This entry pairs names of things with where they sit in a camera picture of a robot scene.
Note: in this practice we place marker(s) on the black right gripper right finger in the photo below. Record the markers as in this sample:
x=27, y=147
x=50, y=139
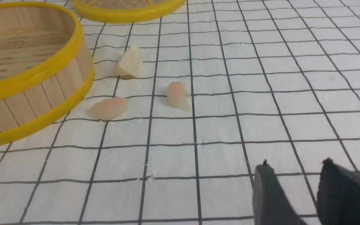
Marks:
x=338, y=196

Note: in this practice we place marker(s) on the woven bamboo steamer lid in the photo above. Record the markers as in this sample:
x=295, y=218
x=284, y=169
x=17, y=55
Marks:
x=125, y=11

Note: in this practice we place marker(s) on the white black grid tablecloth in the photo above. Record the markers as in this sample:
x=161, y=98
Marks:
x=275, y=80

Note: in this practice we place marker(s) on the white dumpling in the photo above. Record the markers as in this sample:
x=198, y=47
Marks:
x=131, y=64

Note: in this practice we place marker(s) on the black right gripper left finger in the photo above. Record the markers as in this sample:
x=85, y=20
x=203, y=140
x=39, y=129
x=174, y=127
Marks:
x=270, y=203

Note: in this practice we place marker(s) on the bamboo steamer tray yellow rim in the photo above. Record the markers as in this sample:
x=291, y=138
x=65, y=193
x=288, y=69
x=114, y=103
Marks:
x=46, y=68

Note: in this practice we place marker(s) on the pink dumpling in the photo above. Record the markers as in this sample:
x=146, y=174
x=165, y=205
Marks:
x=178, y=96
x=109, y=109

